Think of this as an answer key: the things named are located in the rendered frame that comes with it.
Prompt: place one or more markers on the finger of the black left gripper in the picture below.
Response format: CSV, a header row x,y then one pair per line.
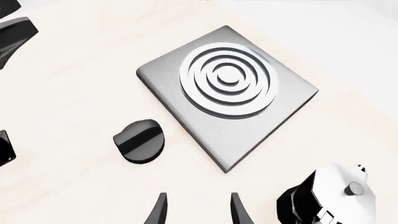
x,y
7,5
18,32

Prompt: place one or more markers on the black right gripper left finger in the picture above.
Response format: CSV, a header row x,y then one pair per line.
x,y
158,212

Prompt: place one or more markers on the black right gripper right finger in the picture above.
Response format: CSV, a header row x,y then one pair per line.
x,y
238,212

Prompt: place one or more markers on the round black stove knob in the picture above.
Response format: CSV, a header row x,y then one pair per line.
x,y
140,142

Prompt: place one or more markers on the flat black stove plate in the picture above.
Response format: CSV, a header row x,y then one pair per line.
x,y
230,130

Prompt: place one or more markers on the silver and black moka pot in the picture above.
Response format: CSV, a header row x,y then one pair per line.
x,y
332,184

